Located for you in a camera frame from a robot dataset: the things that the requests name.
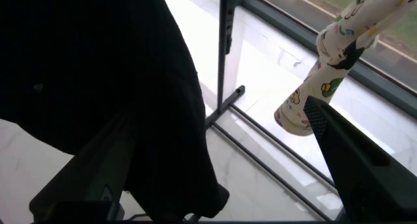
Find cream printed shorts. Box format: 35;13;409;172
273;0;417;137

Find black garment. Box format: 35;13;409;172
0;0;231;220

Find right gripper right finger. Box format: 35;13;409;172
303;95;417;222

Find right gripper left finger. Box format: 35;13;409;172
29;109;137;222

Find black clothes rack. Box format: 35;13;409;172
204;0;343;222

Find window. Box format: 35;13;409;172
240;0;417;119

